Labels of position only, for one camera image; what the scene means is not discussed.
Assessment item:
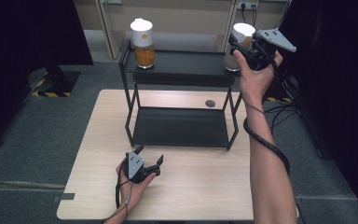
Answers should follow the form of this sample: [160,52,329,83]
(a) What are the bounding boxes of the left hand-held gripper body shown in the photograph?
[125,150,161,185]

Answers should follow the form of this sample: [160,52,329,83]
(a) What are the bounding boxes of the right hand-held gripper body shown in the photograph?
[244,28,297,71]

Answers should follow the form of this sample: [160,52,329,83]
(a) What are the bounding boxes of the pale spice jar white lid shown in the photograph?
[224,22,257,72]

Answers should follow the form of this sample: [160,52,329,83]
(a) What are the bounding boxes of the black metal two-tier shelf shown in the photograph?
[118,37,255,151]

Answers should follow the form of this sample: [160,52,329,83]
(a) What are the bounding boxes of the orange spice jar white lid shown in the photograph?
[130,18,156,70]

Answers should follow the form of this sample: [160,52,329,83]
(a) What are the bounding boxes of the person's left hand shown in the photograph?
[115,161,158,216]

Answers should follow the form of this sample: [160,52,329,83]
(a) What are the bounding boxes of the person's right hand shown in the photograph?
[233,49,284,105]

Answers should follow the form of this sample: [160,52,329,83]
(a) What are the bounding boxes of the black stand base striped edge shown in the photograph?
[28,66,81,98]
[262,69,294,104]

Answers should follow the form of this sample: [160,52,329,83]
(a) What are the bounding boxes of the beige wooden cabinet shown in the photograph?
[71,0,293,61]

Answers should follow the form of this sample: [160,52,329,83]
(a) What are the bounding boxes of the black curtain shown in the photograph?
[0,0,93,151]
[262,0,358,220]

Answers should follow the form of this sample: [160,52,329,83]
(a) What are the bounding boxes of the black hanging power cables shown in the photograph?
[241,3,293,32]

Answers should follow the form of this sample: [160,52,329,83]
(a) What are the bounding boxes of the left hand-held gripper cable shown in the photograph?
[103,158,135,223]

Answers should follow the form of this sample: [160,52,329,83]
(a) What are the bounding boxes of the hand-held gripper cable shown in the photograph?
[103,158,135,223]
[242,57,291,177]

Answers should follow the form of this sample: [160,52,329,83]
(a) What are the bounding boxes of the white wall power socket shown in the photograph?
[237,0,260,10]

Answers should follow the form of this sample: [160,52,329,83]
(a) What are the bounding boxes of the black floor cables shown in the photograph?
[262,77,300,134]

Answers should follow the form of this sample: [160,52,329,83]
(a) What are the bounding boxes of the right hand-held gripper cable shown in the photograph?
[242,57,291,177]

